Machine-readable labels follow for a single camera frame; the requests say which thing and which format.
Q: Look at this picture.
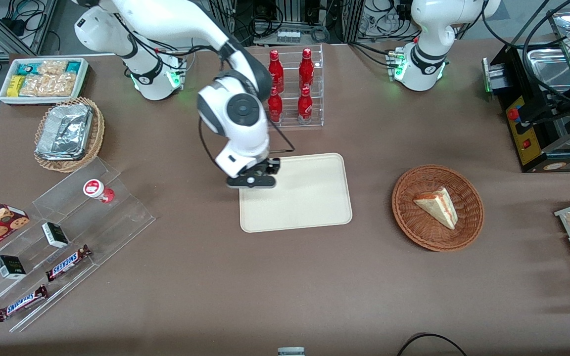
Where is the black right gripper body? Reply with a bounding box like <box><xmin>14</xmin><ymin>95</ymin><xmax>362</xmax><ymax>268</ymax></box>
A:
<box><xmin>242</xmin><ymin>157</ymin><xmax>282</xmax><ymax>179</ymax></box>

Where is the beige plastic tray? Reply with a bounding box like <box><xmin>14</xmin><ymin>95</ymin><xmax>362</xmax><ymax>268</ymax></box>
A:
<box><xmin>239</xmin><ymin>152</ymin><xmax>353</xmax><ymax>233</ymax></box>

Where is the red gum bottle white lid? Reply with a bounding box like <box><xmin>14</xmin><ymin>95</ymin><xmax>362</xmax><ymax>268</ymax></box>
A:
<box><xmin>83</xmin><ymin>178</ymin><xmax>115</xmax><ymax>204</ymax></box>

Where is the stainless steel pan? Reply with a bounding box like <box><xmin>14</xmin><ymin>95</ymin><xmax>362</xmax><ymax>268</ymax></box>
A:
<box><xmin>526</xmin><ymin>47</ymin><xmax>570</xmax><ymax>94</ymax></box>

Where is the red cola bottle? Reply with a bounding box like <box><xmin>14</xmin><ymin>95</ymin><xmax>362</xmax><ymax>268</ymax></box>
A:
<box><xmin>267</xmin><ymin>87</ymin><xmax>284</xmax><ymax>123</ymax></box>
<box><xmin>268</xmin><ymin>49</ymin><xmax>285</xmax><ymax>93</ymax></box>
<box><xmin>299</xmin><ymin>48</ymin><xmax>315</xmax><ymax>89</ymax></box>
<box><xmin>297</xmin><ymin>86</ymin><xmax>314</xmax><ymax>124</ymax></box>

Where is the black machine yellow panel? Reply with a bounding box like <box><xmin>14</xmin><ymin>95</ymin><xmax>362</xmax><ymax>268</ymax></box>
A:
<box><xmin>482</xmin><ymin>44</ymin><xmax>570</xmax><ymax>174</ymax></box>

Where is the clear acrylic bottle rack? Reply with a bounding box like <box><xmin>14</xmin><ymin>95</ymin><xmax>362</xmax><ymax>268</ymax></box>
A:
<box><xmin>264</xmin><ymin>44</ymin><xmax>324</xmax><ymax>128</ymax></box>

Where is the round brown wicker basket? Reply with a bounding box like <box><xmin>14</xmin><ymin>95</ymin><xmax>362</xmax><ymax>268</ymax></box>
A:
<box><xmin>391</xmin><ymin>164</ymin><xmax>485</xmax><ymax>253</ymax></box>

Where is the triangle sandwich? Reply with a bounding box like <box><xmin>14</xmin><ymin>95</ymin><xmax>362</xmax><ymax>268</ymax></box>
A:
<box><xmin>413</xmin><ymin>186</ymin><xmax>459</xmax><ymax>230</ymax></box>

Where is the oval wicker basket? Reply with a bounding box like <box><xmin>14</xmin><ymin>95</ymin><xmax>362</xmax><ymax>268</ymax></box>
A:
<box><xmin>34</xmin><ymin>96</ymin><xmax>105</xmax><ymax>174</ymax></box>

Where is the clear acrylic tiered display stand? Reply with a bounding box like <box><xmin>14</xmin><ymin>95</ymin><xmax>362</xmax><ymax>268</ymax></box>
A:
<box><xmin>0</xmin><ymin>157</ymin><xmax>156</xmax><ymax>333</ymax></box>

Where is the stack of foil containers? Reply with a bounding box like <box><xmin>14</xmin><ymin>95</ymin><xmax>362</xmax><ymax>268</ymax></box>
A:
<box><xmin>35</xmin><ymin>103</ymin><xmax>94</xmax><ymax>161</ymax></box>

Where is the Snickers chocolate bar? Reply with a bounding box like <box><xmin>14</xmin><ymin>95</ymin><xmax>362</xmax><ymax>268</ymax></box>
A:
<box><xmin>0</xmin><ymin>284</ymin><xmax>49</xmax><ymax>323</ymax></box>
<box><xmin>45</xmin><ymin>244</ymin><xmax>93</xmax><ymax>282</ymax></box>

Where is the small black tissue box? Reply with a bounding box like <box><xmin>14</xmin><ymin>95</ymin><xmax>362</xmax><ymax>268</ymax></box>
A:
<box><xmin>42</xmin><ymin>222</ymin><xmax>70</xmax><ymax>249</ymax></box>
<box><xmin>0</xmin><ymin>255</ymin><xmax>27</xmax><ymax>280</ymax></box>

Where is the clear bag of crackers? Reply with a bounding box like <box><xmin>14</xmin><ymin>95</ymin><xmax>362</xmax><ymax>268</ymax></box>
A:
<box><xmin>20</xmin><ymin>73</ymin><xmax>79</xmax><ymax>98</ymax></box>
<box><xmin>38</xmin><ymin>59</ymin><xmax>68</xmax><ymax>76</ymax></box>

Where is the yellow snack packet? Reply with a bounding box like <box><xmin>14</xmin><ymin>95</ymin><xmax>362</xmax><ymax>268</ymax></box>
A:
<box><xmin>7</xmin><ymin>74</ymin><xmax>26</xmax><ymax>98</ymax></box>

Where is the white rectangular snack bin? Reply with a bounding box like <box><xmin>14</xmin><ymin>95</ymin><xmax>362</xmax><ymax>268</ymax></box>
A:
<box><xmin>0</xmin><ymin>57</ymin><xmax>90</xmax><ymax>107</ymax></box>

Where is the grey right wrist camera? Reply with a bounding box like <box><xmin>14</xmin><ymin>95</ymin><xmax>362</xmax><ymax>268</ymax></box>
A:
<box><xmin>226</xmin><ymin>176</ymin><xmax>276</xmax><ymax>190</ymax></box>

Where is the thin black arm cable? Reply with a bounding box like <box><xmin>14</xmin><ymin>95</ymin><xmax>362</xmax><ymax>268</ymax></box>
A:
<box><xmin>198</xmin><ymin>114</ymin><xmax>296</xmax><ymax>171</ymax></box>

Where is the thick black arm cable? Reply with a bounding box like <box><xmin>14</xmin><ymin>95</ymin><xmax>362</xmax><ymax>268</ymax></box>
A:
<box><xmin>482</xmin><ymin>0</ymin><xmax>570</xmax><ymax>107</ymax></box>

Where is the black cable loop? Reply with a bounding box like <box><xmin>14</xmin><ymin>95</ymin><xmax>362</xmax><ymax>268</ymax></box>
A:
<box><xmin>396</xmin><ymin>333</ymin><xmax>468</xmax><ymax>356</ymax></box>

